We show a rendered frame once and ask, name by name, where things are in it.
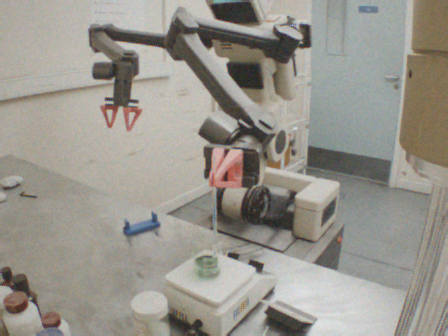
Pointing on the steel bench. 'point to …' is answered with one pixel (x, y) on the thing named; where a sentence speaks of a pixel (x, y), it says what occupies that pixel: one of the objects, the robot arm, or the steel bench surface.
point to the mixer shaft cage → (424, 262)
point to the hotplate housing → (180, 302)
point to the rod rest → (141, 224)
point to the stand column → (435, 292)
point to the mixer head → (427, 93)
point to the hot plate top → (233, 271)
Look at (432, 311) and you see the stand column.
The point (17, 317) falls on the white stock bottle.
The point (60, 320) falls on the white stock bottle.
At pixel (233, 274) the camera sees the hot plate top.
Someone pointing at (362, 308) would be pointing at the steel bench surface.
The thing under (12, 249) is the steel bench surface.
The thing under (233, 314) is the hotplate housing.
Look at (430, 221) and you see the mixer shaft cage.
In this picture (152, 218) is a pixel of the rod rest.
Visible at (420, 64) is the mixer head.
